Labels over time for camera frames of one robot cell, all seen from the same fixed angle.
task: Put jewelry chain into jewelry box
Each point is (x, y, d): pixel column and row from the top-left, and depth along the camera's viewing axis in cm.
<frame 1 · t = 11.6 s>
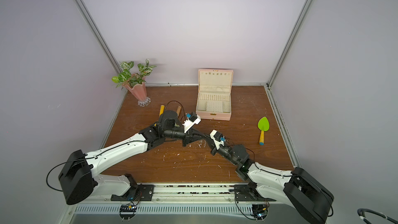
left hand: (203, 137, 70), fingers closed
right hand: (206, 131, 73), fingers closed
pink jewelry box: (214, 98, 106), point 7 cm above the table
green rake wooden handle: (179, 110, 109), on the table
green trowel yellow handle: (263, 125, 100), on the table
plant in pink vase: (136, 82, 97), point 21 cm above the table

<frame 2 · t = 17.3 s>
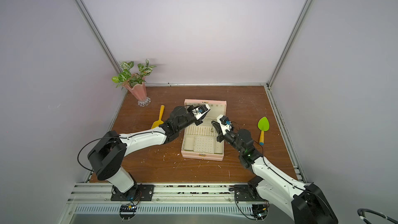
left hand: (207, 105, 79), fingers open
right hand: (215, 118, 75), fingers closed
pink jewelry box: (200, 141, 85), point 8 cm above the table
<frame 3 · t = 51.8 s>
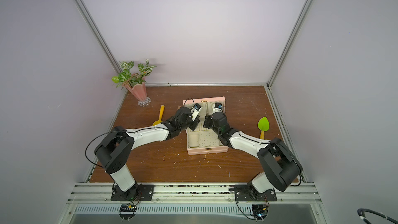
left hand: (199, 115, 90), fingers closed
right hand: (207, 112, 88), fingers closed
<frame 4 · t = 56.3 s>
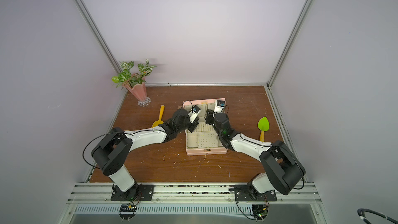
left hand: (199, 117, 89), fingers closed
right hand: (210, 106, 85), fingers closed
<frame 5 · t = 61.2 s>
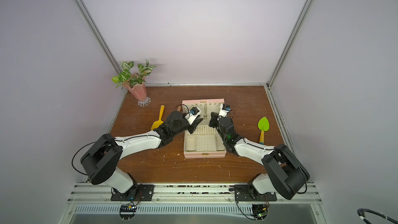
left hand: (201, 116, 83), fingers open
right hand: (214, 109, 85), fingers closed
pink jewelry box: (205, 141, 85), point 7 cm above the table
